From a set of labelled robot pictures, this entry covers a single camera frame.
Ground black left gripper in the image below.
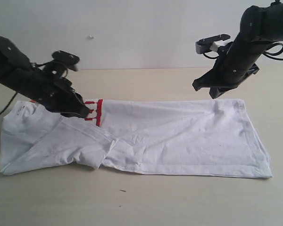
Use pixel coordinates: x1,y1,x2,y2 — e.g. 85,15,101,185
4,69,90,118

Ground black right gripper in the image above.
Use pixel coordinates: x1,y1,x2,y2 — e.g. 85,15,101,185
192,40,260,99

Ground white t-shirt red lettering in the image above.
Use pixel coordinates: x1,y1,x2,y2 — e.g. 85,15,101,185
0,99,272,178

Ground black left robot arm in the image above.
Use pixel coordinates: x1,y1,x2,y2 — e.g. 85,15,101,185
0,36,89,118

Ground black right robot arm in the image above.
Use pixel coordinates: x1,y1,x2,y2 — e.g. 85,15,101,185
192,0,283,99

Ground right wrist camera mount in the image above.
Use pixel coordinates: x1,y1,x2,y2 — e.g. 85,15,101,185
195,34,233,59

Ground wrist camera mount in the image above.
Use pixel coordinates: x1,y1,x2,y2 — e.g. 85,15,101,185
195,34,233,59
52,50,80,72

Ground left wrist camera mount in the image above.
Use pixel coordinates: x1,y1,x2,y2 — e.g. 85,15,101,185
52,50,80,72

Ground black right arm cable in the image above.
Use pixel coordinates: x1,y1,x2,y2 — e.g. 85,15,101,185
263,42,283,61

